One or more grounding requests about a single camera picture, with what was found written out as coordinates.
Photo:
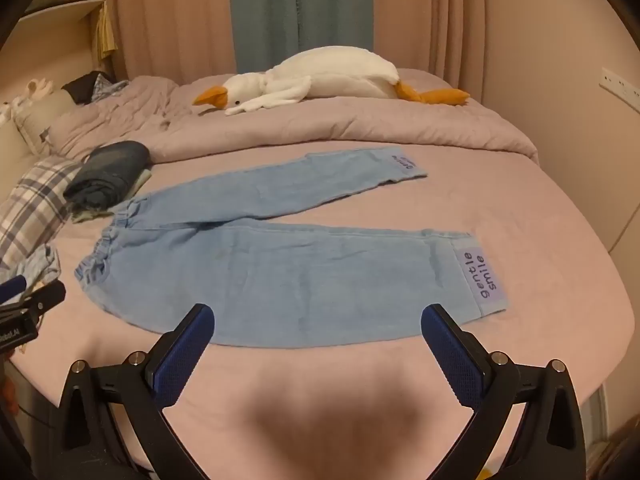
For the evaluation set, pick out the bed with pink sheet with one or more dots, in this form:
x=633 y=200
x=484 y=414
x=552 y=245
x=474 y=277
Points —
x=525 y=200

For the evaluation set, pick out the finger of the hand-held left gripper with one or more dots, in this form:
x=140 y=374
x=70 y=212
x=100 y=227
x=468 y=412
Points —
x=11 y=289
x=47 y=297

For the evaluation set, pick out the white wall socket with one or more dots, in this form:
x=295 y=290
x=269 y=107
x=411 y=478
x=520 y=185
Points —
x=617 y=81

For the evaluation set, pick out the blue patterned shirt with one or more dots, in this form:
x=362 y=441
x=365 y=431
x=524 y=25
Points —
x=109 y=87

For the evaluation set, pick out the folded dark jeans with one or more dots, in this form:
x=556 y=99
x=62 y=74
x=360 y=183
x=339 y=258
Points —
x=107 y=170

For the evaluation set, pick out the teal curtain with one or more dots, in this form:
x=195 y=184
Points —
x=280 y=10

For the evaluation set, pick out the yellow hanging cloth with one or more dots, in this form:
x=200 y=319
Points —
x=105 y=35

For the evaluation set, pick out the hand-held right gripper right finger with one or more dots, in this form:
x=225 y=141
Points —
x=452 y=360

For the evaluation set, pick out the black garment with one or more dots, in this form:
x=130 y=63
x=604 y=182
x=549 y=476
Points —
x=80 y=89

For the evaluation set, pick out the small white plush toy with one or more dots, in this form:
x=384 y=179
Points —
x=6 y=111

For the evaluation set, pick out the beige pillow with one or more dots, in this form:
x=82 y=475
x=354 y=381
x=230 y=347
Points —
x=40 y=115

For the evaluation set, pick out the light blue pants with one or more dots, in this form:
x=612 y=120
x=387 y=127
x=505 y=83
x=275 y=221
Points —
x=300 y=270

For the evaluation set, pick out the pink curtain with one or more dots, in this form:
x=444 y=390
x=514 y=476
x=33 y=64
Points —
x=430 y=15
x=175 y=20

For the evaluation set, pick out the white goose plush toy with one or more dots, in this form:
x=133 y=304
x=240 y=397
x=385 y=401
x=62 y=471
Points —
x=340 y=72

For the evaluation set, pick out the small beige plush toy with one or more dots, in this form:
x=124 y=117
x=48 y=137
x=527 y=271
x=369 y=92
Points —
x=37 y=87

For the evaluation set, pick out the plaid pillow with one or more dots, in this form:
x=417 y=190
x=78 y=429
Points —
x=30 y=210

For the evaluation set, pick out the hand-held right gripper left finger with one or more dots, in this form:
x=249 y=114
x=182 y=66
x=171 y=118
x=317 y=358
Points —
x=182 y=360

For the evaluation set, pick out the crumpled light blue cloth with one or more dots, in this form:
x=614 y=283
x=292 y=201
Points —
x=42 y=265

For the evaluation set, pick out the pink duvet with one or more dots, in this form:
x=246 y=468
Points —
x=300 y=130

